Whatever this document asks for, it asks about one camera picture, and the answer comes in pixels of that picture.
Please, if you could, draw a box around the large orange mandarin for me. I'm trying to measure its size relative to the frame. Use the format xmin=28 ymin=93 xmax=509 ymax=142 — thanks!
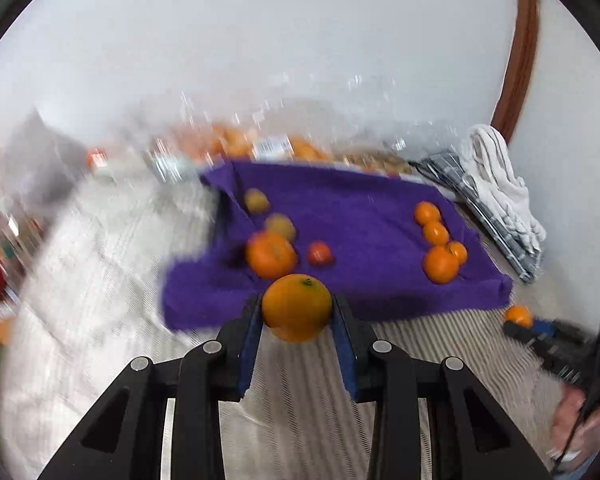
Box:
xmin=245 ymin=231 xmax=299 ymax=281
xmin=261 ymin=274 xmax=333 ymax=343

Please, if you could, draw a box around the purple towel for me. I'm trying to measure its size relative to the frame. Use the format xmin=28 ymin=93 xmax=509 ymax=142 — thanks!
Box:
xmin=160 ymin=160 xmax=513 ymax=333

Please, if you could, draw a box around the small greenish mandarin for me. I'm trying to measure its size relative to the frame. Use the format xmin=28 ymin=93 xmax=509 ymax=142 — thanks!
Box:
xmin=265 ymin=213 xmax=297 ymax=242
xmin=243 ymin=188 xmax=271 ymax=215

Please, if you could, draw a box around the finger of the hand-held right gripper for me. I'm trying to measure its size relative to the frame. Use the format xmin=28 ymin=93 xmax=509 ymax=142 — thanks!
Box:
xmin=504 ymin=321 xmax=581 ymax=376
xmin=532 ymin=319 xmax=593 ymax=344

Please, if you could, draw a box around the pile of bagged mandarins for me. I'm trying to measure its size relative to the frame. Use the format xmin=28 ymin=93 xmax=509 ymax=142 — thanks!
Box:
xmin=175 ymin=122 xmax=411 ymax=176

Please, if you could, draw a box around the black cable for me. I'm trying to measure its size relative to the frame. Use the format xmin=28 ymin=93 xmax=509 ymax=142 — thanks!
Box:
xmin=552 ymin=390 xmax=600 ymax=468

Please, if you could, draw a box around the brown wooden door frame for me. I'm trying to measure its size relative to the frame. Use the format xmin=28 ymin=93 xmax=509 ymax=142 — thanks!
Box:
xmin=490 ymin=0 xmax=540 ymax=136

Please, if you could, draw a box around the small reddish mandarin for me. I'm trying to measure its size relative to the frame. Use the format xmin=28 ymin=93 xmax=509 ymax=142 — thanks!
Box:
xmin=307 ymin=241 xmax=336 ymax=268

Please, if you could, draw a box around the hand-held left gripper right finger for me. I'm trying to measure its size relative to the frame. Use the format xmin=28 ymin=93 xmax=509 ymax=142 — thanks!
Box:
xmin=331 ymin=294 xmax=553 ymax=480

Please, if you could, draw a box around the white towel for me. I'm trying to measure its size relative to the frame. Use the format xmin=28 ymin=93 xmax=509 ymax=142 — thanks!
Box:
xmin=460 ymin=124 xmax=547 ymax=256

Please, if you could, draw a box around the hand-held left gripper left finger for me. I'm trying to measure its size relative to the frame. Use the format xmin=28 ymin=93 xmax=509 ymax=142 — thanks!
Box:
xmin=37 ymin=292 xmax=263 ymax=480

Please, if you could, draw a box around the orange mandarin with stem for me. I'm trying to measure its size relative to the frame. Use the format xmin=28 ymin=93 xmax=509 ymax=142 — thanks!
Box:
xmin=422 ymin=221 xmax=450 ymax=247

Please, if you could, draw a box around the person's right hand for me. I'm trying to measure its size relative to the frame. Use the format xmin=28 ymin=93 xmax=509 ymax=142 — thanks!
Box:
xmin=550 ymin=387 xmax=600 ymax=463

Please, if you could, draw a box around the grey striped cloth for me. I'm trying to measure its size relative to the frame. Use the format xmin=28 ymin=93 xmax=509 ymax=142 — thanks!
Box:
xmin=410 ymin=150 xmax=543 ymax=283

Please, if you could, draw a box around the small orange white container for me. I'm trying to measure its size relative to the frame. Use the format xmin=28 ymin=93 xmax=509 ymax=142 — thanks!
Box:
xmin=87 ymin=147 xmax=111 ymax=171

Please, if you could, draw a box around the clear plastic bag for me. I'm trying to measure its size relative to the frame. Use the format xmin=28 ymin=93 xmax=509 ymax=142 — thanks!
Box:
xmin=130 ymin=67 xmax=461 ymax=181

